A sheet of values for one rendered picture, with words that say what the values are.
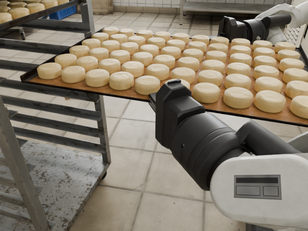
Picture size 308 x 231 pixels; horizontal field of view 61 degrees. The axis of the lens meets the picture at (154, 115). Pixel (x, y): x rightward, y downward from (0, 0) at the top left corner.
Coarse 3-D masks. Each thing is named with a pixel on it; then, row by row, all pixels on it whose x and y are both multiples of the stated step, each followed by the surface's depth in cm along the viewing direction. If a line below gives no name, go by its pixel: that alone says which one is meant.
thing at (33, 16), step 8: (72, 0) 80; (80, 0) 83; (48, 8) 70; (56, 8) 73; (64, 8) 76; (24, 16) 62; (32, 16) 65; (40, 16) 68; (0, 24) 57; (8, 24) 58; (16, 24) 61
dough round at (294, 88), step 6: (288, 84) 50; (294, 84) 50; (300, 84) 50; (306, 84) 50; (288, 90) 49; (294, 90) 48; (300, 90) 48; (306, 90) 48; (288, 96) 50; (294, 96) 48
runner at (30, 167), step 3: (0, 156) 76; (0, 159) 72; (3, 159) 72; (0, 162) 73; (3, 162) 72; (6, 162) 72; (3, 165) 73; (6, 165) 73; (27, 165) 70; (30, 165) 73; (33, 165) 73; (36, 165) 73; (30, 168) 72; (33, 168) 72; (30, 171) 71
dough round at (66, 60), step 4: (56, 56) 62; (60, 56) 62; (64, 56) 62; (68, 56) 62; (72, 56) 62; (56, 60) 60; (60, 60) 59; (64, 60) 59; (68, 60) 60; (72, 60) 60; (60, 64) 60; (64, 64) 60; (68, 64) 60; (72, 64) 61
